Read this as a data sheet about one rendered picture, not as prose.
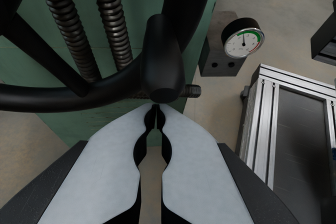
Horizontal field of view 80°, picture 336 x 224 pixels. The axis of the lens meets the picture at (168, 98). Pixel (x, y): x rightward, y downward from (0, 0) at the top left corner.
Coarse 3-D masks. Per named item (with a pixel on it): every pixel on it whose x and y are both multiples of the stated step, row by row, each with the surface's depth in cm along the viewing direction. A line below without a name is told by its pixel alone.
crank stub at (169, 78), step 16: (160, 16) 13; (160, 32) 11; (144, 48) 11; (160, 48) 11; (176, 48) 11; (144, 64) 11; (160, 64) 10; (176, 64) 10; (144, 80) 10; (160, 80) 10; (176, 80) 10; (160, 96) 10; (176, 96) 11
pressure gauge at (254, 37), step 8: (232, 24) 31; (240, 24) 31; (248, 24) 30; (256, 24) 31; (224, 32) 32; (232, 32) 31; (240, 32) 30; (248, 32) 31; (256, 32) 31; (224, 40) 32; (232, 40) 32; (240, 40) 32; (248, 40) 32; (256, 40) 32; (224, 48) 33; (232, 48) 33; (240, 48) 33; (248, 48) 33; (256, 48) 33; (232, 56) 34; (240, 56) 35
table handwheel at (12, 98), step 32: (0, 0) 11; (192, 0) 12; (0, 32) 12; (32, 32) 15; (192, 32) 14; (64, 64) 18; (128, 64) 19; (0, 96) 20; (32, 96) 21; (64, 96) 21; (96, 96) 20; (128, 96) 20
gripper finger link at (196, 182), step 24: (168, 120) 10; (192, 120) 10; (168, 144) 9; (192, 144) 9; (216, 144) 9; (168, 168) 8; (192, 168) 8; (216, 168) 8; (168, 192) 7; (192, 192) 7; (216, 192) 7; (168, 216) 6; (192, 216) 6; (216, 216) 6; (240, 216) 6
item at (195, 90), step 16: (48, 0) 18; (64, 0) 19; (112, 0) 19; (64, 16) 20; (112, 16) 20; (64, 32) 21; (80, 32) 22; (112, 32) 21; (80, 48) 23; (112, 48) 23; (128, 48) 24; (80, 64) 25; (96, 64) 27; (96, 80) 28; (144, 96) 32; (192, 96) 38
